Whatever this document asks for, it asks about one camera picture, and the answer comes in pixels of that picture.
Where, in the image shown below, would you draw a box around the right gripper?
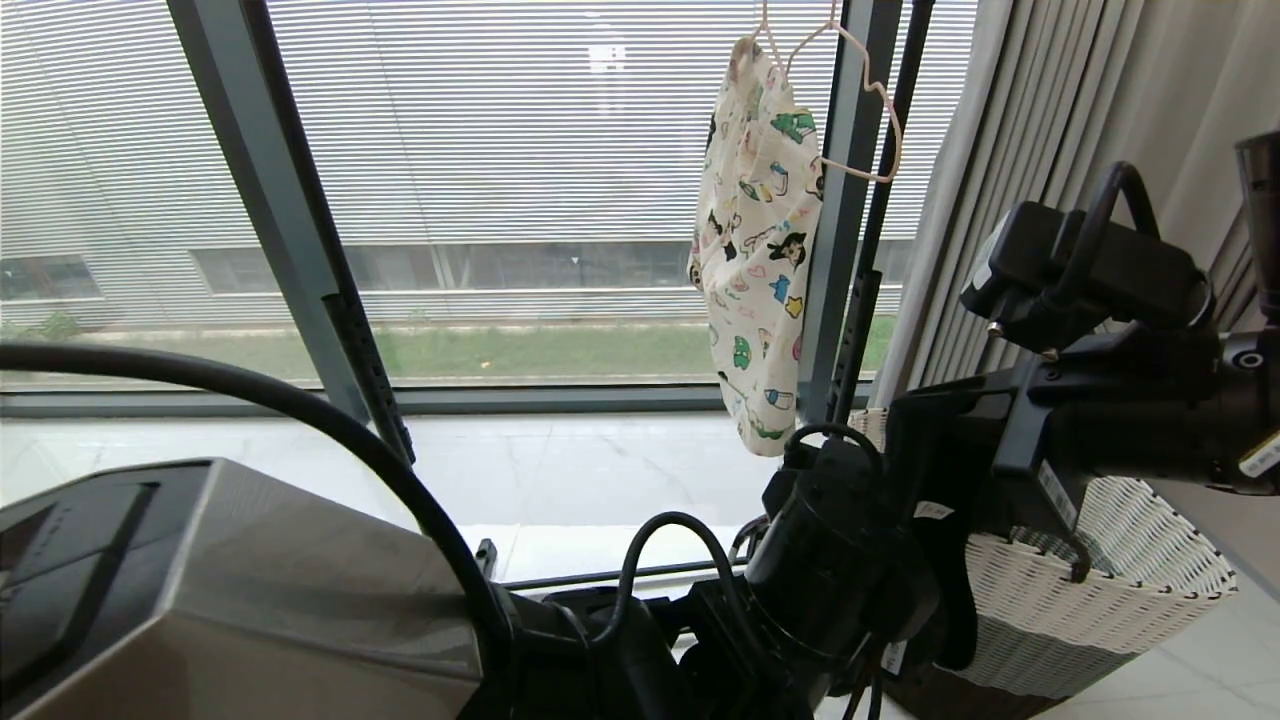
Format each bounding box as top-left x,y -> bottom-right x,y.
993,335 -> 1263,533

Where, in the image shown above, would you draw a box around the cream printed shorts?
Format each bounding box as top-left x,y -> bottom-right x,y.
688,35 -> 826,458

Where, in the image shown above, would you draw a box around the pink clothes hanger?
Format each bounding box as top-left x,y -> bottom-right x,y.
785,0 -> 904,185
748,0 -> 793,63

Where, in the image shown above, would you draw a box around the white laundry basket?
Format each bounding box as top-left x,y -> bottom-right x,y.
850,405 -> 1239,703

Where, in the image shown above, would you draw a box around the black clothes rack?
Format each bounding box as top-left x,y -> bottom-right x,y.
322,0 -> 936,593

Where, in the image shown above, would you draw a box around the beige curtain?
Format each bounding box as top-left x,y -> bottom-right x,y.
868,0 -> 1280,411

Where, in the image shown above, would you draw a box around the window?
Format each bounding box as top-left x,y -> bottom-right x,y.
0,0 -> 981,419

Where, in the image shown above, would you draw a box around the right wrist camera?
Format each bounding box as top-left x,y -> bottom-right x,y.
960,200 -> 1217,353

